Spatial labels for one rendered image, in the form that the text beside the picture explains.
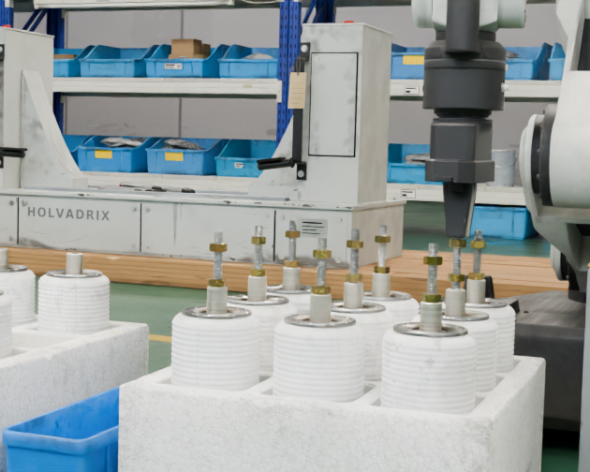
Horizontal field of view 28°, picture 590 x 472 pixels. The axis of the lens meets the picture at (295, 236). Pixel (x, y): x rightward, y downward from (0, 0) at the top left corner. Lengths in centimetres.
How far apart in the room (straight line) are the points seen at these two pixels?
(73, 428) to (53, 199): 244
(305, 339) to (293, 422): 8
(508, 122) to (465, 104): 850
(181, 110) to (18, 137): 669
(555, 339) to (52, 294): 70
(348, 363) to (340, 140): 231
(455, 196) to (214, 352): 31
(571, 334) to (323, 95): 193
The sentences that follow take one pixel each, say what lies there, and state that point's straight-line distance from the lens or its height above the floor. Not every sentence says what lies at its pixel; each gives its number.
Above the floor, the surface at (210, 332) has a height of 24.
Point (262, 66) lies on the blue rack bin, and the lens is 640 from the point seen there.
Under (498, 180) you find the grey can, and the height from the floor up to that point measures 29.
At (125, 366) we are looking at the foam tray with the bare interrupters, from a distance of 161.
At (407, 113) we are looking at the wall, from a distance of 996.
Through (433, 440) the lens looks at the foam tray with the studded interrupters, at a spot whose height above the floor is 16.
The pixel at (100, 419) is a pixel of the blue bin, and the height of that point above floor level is 9.
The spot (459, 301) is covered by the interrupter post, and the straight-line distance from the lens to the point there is 131.
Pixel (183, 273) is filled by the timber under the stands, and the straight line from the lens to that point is 355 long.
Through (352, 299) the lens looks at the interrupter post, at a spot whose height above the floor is 26.
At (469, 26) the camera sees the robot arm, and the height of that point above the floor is 56.
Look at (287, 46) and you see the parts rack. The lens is 632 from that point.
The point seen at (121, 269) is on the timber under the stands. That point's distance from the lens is 364.
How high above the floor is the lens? 43
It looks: 4 degrees down
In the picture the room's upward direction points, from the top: 2 degrees clockwise
